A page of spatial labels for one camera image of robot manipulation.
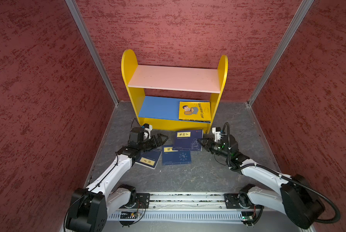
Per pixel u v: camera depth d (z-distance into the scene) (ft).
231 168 2.03
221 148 2.28
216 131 2.54
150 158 2.90
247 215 2.33
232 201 2.42
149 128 2.53
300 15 2.43
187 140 2.77
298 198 1.36
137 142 2.08
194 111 3.03
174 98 3.52
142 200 2.42
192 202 2.48
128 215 2.34
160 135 2.41
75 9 2.34
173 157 2.93
